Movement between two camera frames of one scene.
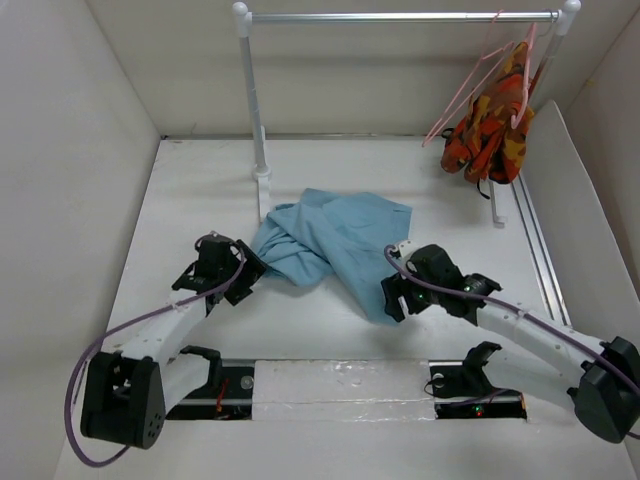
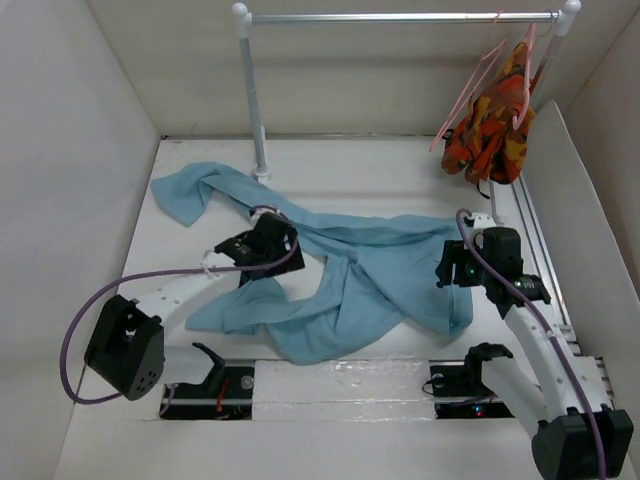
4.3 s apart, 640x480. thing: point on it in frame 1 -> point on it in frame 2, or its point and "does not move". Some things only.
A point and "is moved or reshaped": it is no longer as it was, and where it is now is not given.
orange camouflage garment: x=490 y=139 does not move
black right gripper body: x=419 y=298 -> x=467 y=270
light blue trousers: x=336 y=236 is moved or reshaped
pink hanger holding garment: x=514 y=120 does not move
